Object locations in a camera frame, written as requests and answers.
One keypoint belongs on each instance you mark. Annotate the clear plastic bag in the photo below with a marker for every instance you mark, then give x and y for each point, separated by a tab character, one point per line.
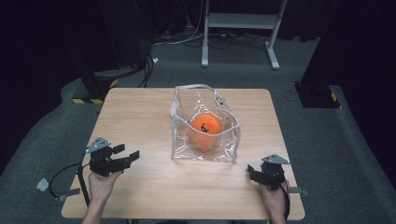
205	155

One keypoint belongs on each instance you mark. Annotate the small white tag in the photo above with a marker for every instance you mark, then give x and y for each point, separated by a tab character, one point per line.
155	60

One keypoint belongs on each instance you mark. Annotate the black stand base yellow striped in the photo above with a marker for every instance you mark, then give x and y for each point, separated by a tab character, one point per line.
96	88

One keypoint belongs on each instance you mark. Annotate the person's left hand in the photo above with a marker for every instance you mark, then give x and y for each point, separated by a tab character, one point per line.
99	188

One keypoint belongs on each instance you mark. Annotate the white metal stand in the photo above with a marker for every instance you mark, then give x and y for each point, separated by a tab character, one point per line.
243	20

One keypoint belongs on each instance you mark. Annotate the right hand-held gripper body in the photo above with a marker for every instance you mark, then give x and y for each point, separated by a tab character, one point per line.
274	174

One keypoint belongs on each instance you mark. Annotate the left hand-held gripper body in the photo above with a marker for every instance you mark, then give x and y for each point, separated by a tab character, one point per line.
101	161

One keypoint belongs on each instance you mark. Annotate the person's right hand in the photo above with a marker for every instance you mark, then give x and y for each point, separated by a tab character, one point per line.
275	200

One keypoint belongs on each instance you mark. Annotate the orange plush toy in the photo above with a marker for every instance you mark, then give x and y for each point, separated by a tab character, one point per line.
205	127

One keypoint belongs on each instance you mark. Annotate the grey tape piece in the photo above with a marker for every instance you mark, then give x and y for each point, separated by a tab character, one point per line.
43	184

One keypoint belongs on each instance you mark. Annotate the grey table bracket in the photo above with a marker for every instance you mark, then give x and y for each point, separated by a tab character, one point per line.
299	191
69	194

